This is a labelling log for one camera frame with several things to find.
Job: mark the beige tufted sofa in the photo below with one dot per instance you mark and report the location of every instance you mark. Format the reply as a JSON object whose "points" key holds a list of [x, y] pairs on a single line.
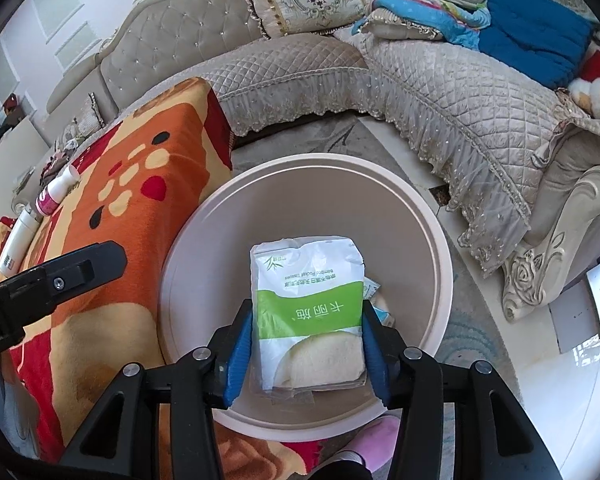
{"points": [[180, 40]]}

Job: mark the pale pink round bin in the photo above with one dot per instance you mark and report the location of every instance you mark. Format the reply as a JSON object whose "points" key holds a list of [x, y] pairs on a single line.
{"points": [[305, 200]]}

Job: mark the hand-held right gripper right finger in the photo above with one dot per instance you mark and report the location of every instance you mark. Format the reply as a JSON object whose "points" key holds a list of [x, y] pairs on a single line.
{"points": [[375, 360]]}

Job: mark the orange and red printed blanket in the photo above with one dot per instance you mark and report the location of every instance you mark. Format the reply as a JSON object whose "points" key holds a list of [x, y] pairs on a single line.
{"points": [[130, 135]]}

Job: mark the white tube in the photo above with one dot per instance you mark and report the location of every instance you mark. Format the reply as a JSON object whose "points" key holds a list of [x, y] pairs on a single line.
{"points": [[19, 240]]}

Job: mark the red and yellow plush toy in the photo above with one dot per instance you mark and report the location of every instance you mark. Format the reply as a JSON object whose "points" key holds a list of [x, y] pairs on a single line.
{"points": [[597, 95]]}

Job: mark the small white wrapper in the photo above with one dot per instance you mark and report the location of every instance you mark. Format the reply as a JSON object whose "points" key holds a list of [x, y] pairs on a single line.
{"points": [[382, 310]]}

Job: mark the white cabinet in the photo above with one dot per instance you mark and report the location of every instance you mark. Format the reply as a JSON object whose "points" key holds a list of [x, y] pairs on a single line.
{"points": [[20, 140]]}

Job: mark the colourful light blue cloth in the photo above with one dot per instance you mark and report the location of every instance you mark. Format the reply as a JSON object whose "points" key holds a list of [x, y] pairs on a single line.
{"points": [[420, 15]]}

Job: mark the blue folded blanket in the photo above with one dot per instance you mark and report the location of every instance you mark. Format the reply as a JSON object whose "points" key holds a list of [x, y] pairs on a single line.
{"points": [[535, 35]]}

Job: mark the pink slipper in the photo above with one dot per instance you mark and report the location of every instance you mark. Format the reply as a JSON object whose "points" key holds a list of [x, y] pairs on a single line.
{"points": [[377, 440]]}

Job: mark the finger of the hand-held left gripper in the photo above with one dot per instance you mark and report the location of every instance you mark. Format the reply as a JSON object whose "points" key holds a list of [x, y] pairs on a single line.
{"points": [[85, 267]]}

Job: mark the small beige fringed cushion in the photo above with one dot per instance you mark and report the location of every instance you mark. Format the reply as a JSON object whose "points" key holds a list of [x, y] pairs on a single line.
{"points": [[90, 112]]}

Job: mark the quilted beige sofa cover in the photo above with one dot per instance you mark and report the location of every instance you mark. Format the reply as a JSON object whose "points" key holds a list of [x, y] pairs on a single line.
{"points": [[290, 75], [455, 100]]}

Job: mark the white bottle with pink label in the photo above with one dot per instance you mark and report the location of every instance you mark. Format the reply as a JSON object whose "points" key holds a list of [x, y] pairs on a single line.
{"points": [[55, 192]]}

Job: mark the green and white tissue packet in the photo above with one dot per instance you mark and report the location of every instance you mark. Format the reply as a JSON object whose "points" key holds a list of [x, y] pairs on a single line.
{"points": [[305, 310]]}

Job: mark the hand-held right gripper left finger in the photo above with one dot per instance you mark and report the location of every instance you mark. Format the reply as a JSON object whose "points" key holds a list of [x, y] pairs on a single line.
{"points": [[237, 360]]}

